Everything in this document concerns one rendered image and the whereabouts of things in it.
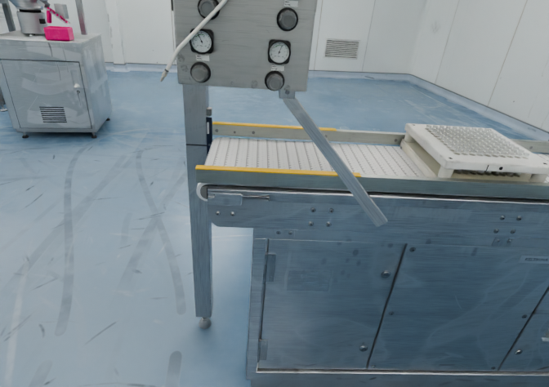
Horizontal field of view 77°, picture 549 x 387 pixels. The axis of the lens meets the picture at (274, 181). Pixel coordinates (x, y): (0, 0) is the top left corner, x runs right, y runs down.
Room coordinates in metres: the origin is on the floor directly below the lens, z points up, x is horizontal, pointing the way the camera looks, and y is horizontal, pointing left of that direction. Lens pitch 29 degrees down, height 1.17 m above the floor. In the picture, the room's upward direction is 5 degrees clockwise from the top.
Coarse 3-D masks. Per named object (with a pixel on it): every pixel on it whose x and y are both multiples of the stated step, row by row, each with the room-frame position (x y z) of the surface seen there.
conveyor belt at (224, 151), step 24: (216, 144) 0.84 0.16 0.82; (240, 144) 0.85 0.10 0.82; (264, 144) 0.86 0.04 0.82; (288, 144) 0.87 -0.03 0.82; (312, 144) 0.89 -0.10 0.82; (336, 144) 0.90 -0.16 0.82; (288, 168) 0.72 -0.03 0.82; (312, 168) 0.73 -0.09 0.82; (360, 168) 0.75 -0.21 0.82; (384, 168) 0.77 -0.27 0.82; (408, 168) 0.78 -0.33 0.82; (384, 192) 0.66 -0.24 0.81
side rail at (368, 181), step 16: (208, 176) 0.62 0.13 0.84; (224, 176) 0.62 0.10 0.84; (240, 176) 0.62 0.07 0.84; (256, 176) 0.62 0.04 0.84; (272, 176) 0.63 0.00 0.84; (288, 176) 0.63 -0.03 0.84; (304, 176) 0.63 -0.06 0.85; (320, 176) 0.63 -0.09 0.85; (336, 176) 0.63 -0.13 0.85; (368, 176) 0.64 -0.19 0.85; (384, 176) 0.65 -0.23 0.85; (400, 176) 0.65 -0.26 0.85; (416, 176) 0.66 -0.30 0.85; (416, 192) 0.65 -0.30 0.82; (432, 192) 0.65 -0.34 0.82; (448, 192) 0.65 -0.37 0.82; (464, 192) 0.65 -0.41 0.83; (480, 192) 0.66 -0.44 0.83; (496, 192) 0.66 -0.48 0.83; (512, 192) 0.66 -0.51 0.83; (528, 192) 0.66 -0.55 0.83; (544, 192) 0.67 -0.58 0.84
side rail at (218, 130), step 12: (216, 132) 0.89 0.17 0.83; (228, 132) 0.89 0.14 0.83; (240, 132) 0.89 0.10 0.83; (252, 132) 0.89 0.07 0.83; (264, 132) 0.89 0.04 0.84; (276, 132) 0.90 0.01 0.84; (288, 132) 0.90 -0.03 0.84; (300, 132) 0.90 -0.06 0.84; (324, 132) 0.91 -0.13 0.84; (336, 132) 0.91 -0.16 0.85; (348, 132) 0.91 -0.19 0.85; (360, 132) 0.91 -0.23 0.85; (372, 132) 0.92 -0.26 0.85; (384, 132) 0.93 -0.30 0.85; (396, 132) 0.93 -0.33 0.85; (384, 144) 0.92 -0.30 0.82; (396, 144) 0.92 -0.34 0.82; (528, 144) 0.95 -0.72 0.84; (540, 144) 0.95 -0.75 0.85
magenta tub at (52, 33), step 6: (48, 30) 2.61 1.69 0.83; (54, 30) 2.62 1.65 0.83; (60, 30) 2.63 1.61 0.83; (66, 30) 2.63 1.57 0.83; (72, 30) 2.73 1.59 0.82; (48, 36) 2.61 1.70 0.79; (54, 36) 2.62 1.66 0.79; (60, 36) 2.62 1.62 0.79; (66, 36) 2.63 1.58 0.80; (72, 36) 2.71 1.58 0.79
